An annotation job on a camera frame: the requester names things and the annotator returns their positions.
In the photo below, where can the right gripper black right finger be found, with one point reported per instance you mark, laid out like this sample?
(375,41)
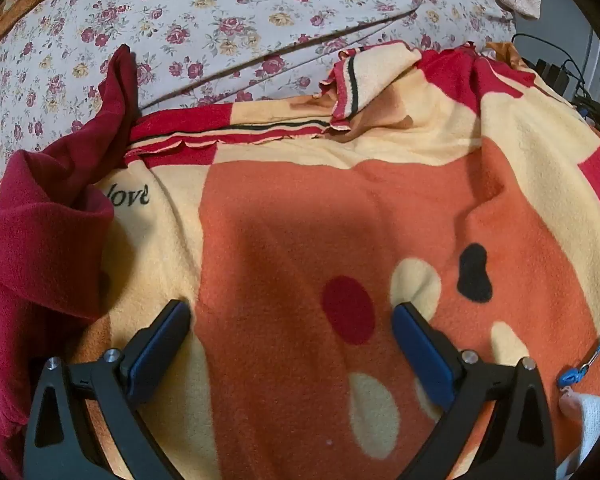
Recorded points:
(518,442)

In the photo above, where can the dark red garment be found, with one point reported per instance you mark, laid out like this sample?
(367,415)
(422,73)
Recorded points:
(53,224)

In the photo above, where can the white floral quilt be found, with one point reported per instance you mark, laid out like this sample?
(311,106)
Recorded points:
(197,52)

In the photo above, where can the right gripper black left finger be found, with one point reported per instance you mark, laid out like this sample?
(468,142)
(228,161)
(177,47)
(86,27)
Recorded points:
(60,438)

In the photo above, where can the orange cream red fleece blanket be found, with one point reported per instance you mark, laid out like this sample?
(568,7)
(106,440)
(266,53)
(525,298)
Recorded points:
(455,181)

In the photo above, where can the white cloth piece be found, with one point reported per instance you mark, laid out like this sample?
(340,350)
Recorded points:
(583,408)

